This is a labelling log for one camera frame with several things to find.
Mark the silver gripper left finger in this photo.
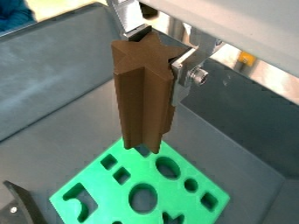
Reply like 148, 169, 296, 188
106, 0, 152, 42

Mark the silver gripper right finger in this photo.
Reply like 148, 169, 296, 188
170, 29, 223, 106

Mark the brown star-shaped prism block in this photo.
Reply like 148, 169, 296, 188
110, 31, 182, 153

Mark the yellow object behind bin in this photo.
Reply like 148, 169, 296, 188
237, 52, 256, 67

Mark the blue cloth object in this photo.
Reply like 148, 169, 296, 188
0, 0, 36, 32

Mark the grey plastic bin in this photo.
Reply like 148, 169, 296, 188
0, 3, 299, 224

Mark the green shape-sorter board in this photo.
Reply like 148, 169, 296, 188
49, 141, 229, 224

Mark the black curved bracket with screw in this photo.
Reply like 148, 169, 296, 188
0, 180, 48, 224

